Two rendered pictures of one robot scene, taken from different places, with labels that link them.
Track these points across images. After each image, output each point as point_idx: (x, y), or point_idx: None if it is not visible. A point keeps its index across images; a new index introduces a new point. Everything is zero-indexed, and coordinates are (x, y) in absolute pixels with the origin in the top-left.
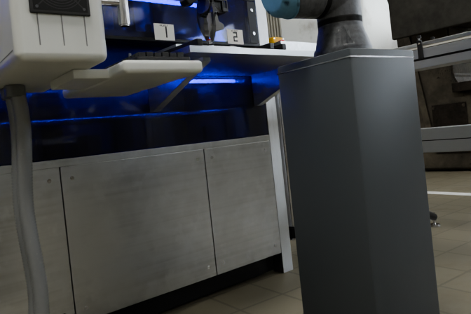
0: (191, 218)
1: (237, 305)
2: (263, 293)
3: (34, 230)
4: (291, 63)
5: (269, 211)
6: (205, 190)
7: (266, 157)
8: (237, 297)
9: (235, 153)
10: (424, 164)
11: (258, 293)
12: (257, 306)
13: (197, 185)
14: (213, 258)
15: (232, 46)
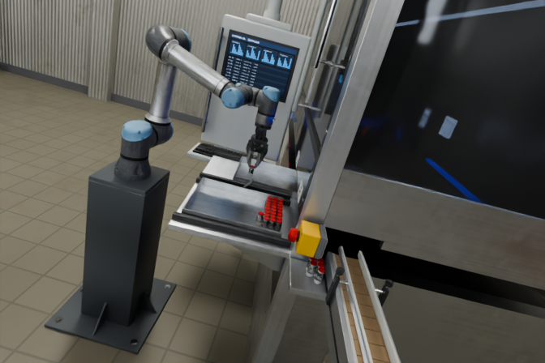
0: (261, 279)
1: (225, 332)
2: (221, 357)
3: None
4: (160, 168)
5: (251, 356)
6: (264, 275)
7: (263, 318)
8: (235, 344)
9: (268, 281)
10: (85, 234)
11: (225, 356)
12: (210, 335)
13: (266, 267)
14: (252, 315)
15: (252, 180)
